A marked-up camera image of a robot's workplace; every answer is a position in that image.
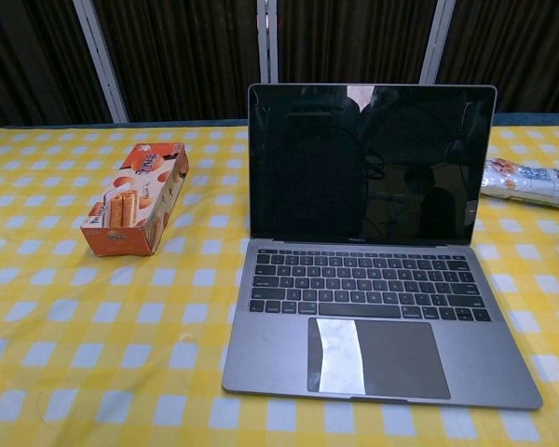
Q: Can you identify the silver laptop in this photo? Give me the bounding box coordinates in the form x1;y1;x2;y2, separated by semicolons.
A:
221;83;544;412

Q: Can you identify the yellow white checkered tablecloth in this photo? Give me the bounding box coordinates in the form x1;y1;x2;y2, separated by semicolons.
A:
0;123;559;447

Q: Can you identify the orange biscuit roll box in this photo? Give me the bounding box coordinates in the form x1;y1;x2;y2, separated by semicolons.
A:
79;142;190;258

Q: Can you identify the dark brown curtain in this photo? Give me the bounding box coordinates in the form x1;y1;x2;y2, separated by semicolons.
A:
0;0;559;133

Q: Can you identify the white snack bag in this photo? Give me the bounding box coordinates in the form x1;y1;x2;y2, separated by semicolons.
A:
480;156;559;210

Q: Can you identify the white upright frame post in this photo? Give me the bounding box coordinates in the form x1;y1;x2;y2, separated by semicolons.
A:
256;0;280;86

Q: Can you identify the white slanted frame post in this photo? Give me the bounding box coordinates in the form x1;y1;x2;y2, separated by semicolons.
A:
419;0;457;87
72;0;130;124

